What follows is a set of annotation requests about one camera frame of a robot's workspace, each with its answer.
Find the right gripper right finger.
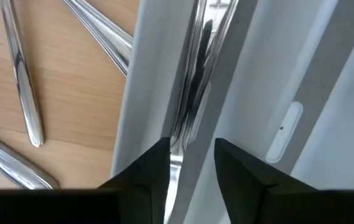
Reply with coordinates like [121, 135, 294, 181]
[213, 138, 317, 224]

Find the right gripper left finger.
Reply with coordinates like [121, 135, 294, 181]
[98, 137, 171, 224]

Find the silver knife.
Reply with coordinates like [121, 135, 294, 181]
[0, 126, 60, 190]
[164, 0, 240, 224]

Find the silver fork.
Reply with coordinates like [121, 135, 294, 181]
[1, 0, 45, 147]

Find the silver spoon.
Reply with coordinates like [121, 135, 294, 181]
[61, 0, 134, 77]

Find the white cutlery organizer tray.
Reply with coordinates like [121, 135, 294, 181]
[111, 0, 354, 224]

